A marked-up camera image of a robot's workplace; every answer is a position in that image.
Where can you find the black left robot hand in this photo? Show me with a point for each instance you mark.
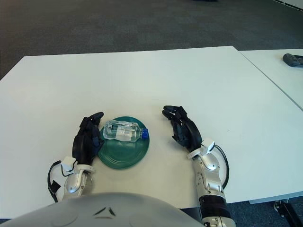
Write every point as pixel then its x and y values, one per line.
pixel 82 146

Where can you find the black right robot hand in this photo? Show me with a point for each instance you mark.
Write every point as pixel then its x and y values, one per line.
pixel 189 134

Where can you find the clear bottle with blue cap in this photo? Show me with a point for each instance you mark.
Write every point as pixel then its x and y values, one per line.
pixel 123 131

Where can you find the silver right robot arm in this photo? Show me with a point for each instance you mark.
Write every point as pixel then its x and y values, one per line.
pixel 210 179

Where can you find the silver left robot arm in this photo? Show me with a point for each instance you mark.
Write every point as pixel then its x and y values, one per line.
pixel 75 180

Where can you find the green round plate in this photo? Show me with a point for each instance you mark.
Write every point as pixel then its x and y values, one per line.
pixel 127 151

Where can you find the white right wrist connector box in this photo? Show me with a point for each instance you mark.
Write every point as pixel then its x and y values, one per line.
pixel 208 145

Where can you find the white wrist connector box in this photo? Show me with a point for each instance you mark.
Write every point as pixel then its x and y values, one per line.
pixel 208 145
pixel 67 165

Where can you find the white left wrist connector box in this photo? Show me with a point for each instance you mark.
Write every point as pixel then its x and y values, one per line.
pixel 67 165

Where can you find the grey robot torso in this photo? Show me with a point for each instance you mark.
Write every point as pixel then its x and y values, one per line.
pixel 94 210

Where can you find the black table leg with caster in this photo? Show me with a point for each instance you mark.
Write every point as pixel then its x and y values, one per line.
pixel 287 211

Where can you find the grey handheld controller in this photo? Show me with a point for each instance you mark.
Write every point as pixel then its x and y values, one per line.
pixel 293 59

